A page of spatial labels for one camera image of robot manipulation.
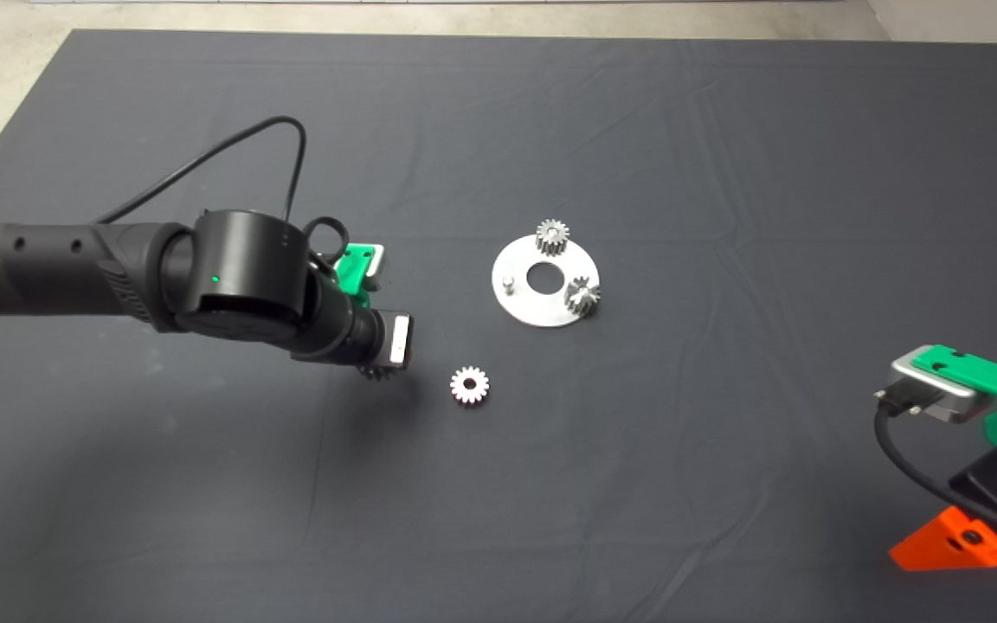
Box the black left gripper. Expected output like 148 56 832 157
351 307 415 373

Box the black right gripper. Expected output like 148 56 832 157
888 437 997 573

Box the small steel gear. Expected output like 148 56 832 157
536 219 571 258
450 366 491 406
564 275 601 317

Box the round metal plate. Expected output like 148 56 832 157
492 234 601 330

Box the dark grey table cloth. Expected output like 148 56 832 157
0 30 997 623

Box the green left camera mount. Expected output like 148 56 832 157
334 245 378 305

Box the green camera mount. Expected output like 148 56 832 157
334 245 378 305
910 344 997 446

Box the silver right camera box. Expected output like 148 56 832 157
891 355 980 425

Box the black right camera cable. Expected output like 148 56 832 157
872 385 997 555

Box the green right camera mount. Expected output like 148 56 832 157
910 344 997 446

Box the thin black left camera cable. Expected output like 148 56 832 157
96 115 351 265

